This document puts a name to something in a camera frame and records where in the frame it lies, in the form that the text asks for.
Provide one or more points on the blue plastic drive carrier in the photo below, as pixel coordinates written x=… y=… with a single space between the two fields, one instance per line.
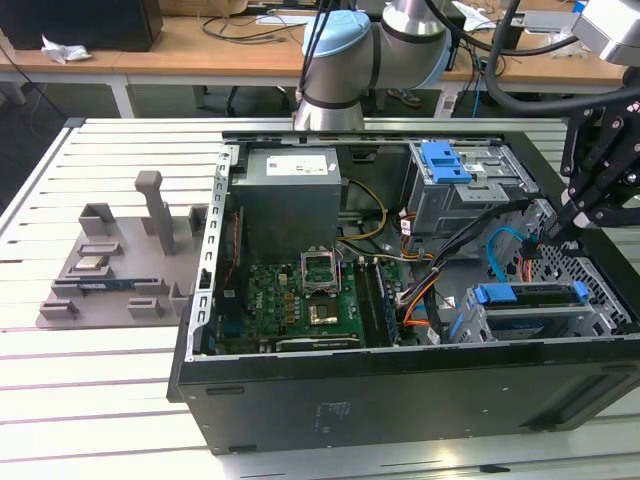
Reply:
x=445 y=165

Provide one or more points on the wooden desk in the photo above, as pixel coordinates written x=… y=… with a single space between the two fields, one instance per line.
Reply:
x=150 y=62

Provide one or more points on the CPU socket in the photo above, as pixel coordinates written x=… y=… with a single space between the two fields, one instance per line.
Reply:
x=323 y=313

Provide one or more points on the crumpled white paper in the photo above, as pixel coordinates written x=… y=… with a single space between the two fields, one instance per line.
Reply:
x=62 y=50

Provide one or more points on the metal drive cage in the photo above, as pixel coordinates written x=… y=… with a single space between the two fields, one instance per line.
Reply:
x=450 y=205

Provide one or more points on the black RAM slot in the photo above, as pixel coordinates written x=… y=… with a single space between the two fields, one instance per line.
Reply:
x=367 y=305

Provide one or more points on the grey parts rack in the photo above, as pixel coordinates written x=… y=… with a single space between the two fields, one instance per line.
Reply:
x=130 y=250

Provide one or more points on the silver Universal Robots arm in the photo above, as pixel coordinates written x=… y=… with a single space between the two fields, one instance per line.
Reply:
x=345 y=60

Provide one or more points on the black open PC case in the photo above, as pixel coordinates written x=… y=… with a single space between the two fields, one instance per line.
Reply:
x=380 y=400

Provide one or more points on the large black box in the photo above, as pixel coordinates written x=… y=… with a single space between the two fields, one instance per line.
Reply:
x=75 y=22

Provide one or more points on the metal disk bay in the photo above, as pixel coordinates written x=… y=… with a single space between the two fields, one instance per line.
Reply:
x=595 y=320

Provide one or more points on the installed RAM stick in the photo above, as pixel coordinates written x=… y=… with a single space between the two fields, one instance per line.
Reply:
x=387 y=305

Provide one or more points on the small black cube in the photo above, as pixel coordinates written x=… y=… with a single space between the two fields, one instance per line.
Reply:
x=515 y=37

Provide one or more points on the brown shoe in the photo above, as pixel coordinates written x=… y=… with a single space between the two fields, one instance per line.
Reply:
x=407 y=97

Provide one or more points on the silver CPU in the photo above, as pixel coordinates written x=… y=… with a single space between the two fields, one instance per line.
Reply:
x=91 y=263

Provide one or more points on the blue RAM stick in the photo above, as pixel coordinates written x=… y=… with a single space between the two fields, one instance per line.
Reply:
x=107 y=286

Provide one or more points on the green motherboard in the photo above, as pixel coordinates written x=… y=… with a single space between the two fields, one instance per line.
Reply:
x=275 y=300

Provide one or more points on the grey flat device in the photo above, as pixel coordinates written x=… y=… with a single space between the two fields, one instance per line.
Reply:
x=547 y=21

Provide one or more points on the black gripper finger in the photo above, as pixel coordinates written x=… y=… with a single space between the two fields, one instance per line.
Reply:
x=592 y=150
x=610 y=205

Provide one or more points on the grey power supply unit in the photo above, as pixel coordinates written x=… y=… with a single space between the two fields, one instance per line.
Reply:
x=285 y=210

